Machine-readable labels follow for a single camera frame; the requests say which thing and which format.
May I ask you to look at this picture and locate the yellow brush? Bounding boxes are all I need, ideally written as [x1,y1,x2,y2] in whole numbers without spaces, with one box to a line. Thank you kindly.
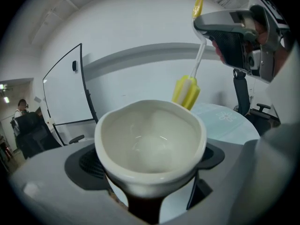
[172,0,207,111]

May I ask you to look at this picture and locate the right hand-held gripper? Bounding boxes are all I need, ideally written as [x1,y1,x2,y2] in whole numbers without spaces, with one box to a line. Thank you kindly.
[194,0,291,83]

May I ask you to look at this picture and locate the black-framed whiteboard on stand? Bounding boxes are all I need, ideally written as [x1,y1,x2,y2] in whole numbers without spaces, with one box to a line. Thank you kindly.
[43,43,99,147]

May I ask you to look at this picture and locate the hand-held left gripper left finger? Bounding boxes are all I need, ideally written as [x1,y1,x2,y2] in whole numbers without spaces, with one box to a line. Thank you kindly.
[9,139,143,225]

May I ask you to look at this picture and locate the person's right forearm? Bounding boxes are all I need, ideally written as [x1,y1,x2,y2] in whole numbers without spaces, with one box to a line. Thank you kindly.
[273,47,290,78]

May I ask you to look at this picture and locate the white ceramic cup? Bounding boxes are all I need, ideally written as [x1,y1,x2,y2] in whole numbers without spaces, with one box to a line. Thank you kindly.
[94,99,207,222]

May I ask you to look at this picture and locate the black office chair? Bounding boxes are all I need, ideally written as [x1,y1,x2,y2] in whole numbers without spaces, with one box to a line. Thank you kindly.
[232,68,281,137]
[15,112,85,160]

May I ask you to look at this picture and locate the person's right hand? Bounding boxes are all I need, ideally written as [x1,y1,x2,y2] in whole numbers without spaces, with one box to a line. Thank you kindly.
[254,22,268,45]

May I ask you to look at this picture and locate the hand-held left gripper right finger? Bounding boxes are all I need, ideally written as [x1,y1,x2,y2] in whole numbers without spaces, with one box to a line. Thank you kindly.
[161,142,257,225]

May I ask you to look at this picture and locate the round table with floral cloth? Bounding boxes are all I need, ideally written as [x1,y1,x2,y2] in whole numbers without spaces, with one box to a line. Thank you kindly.
[191,103,261,145]

